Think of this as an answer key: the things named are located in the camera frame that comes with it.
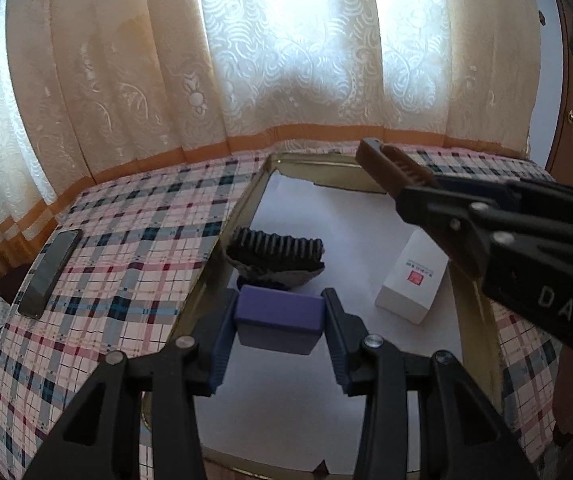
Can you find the black hair clip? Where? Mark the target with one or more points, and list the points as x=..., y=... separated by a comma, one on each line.
x=276, y=250

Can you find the white box with red label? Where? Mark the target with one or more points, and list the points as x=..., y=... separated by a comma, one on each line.
x=411, y=285

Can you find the dark remote control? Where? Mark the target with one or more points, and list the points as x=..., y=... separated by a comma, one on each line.
x=49, y=272

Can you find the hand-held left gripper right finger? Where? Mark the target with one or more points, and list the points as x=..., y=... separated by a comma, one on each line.
x=337, y=345

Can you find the gold metal tin box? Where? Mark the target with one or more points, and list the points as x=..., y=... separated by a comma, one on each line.
x=239, y=220

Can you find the plaid bedsheet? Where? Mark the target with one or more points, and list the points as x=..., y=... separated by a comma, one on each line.
x=141, y=240

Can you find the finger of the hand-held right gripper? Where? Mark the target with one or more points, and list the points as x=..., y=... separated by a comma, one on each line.
x=486, y=191
x=436, y=215

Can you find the brown comb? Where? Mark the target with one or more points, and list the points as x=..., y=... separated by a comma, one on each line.
x=381, y=160

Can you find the white paper liner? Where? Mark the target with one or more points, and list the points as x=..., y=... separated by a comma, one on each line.
x=366, y=240

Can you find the purple lidded box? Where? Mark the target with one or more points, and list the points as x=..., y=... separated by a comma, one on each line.
x=279, y=310

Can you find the cream lace curtain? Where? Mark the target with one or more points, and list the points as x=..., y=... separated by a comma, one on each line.
x=291, y=50

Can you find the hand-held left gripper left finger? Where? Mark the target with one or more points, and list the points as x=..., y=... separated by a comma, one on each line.
x=221, y=345

